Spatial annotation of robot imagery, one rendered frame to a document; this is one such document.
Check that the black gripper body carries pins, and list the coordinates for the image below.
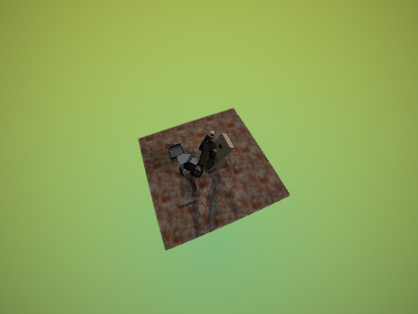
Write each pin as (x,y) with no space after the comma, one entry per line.
(212,154)

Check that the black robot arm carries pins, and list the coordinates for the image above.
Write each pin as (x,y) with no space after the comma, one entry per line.
(205,146)

